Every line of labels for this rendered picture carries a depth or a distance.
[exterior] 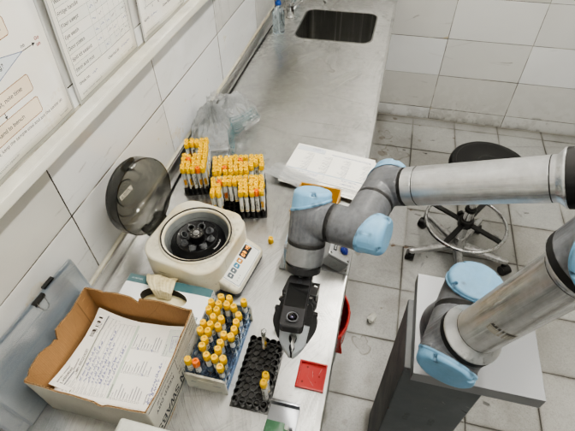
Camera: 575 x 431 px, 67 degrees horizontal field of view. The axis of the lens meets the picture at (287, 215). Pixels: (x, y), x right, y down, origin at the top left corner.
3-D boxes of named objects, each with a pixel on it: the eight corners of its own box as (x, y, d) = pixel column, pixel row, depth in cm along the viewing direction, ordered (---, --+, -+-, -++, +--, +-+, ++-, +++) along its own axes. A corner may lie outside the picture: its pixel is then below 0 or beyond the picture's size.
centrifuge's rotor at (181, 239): (210, 276, 119) (205, 260, 113) (162, 259, 123) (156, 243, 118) (235, 236, 128) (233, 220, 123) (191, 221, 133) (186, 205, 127)
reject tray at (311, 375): (323, 393, 102) (323, 392, 101) (294, 386, 103) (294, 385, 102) (328, 366, 106) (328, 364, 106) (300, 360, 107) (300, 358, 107)
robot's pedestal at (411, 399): (418, 424, 179) (484, 313, 116) (416, 478, 166) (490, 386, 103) (370, 412, 183) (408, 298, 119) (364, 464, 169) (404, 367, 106)
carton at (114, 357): (163, 439, 95) (146, 416, 84) (49, 409, 100) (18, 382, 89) (204, 339, 112) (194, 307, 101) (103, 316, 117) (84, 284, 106)
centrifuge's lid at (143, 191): (104, 189, 103) (79, 184, 106) (142, 258, 120) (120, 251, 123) (156, 138, 117) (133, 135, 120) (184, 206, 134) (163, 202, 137)
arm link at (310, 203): (325, 197, 77) (284, 187, 81) (317, 255, 80) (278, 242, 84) (343, 190, 83) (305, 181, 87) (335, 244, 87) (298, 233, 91)
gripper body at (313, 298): (318, 308, 95) (325, 256, 91) (312, 328, 86) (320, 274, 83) (284, 301, 96) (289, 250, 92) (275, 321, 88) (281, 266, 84)
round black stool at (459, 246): (516, 286, 225) (574, 194, 177) (421, 300, 220) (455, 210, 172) (471, 214, 260) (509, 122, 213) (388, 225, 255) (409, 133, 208)
